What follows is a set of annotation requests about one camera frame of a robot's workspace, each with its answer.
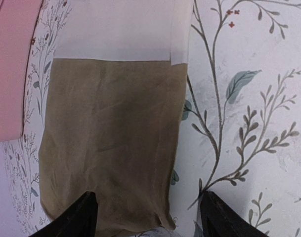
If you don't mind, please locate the pink compartment organizer box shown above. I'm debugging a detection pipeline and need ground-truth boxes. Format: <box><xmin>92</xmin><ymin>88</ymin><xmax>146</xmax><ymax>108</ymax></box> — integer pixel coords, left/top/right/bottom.
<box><xmin>0</xmin><ymin>0</ymin><xmax>42</xmax><ymax>142</ymax></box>

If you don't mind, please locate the floral patterned table mat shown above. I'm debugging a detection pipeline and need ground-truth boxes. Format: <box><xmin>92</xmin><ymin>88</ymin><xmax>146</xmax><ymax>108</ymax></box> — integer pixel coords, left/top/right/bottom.
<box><xmin>0</xmin><ymin>0</ymin><xmax>301</xmax><ymax>237</ymax></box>

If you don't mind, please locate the olive beige underwear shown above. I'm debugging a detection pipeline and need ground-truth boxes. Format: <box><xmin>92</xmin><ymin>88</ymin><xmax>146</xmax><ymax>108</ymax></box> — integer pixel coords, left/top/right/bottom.
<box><xmin>39</xmin><ymin>0</ymin><xmax>193</xmax><ymax>237</ymax></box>

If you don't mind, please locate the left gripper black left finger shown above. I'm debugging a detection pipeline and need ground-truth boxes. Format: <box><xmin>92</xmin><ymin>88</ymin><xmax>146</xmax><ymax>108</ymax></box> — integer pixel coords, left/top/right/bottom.
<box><xmin>31</xmin><ymin>192</ymin><xmax>98</xmax><ymax>237</ymax></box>

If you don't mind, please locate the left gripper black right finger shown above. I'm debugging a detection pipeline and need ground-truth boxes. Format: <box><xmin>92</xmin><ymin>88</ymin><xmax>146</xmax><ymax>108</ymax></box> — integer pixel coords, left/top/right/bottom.
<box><xmin>200</xmin><ymin>191</ymin><xmax>266</xmax><ymax>237</ymax></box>

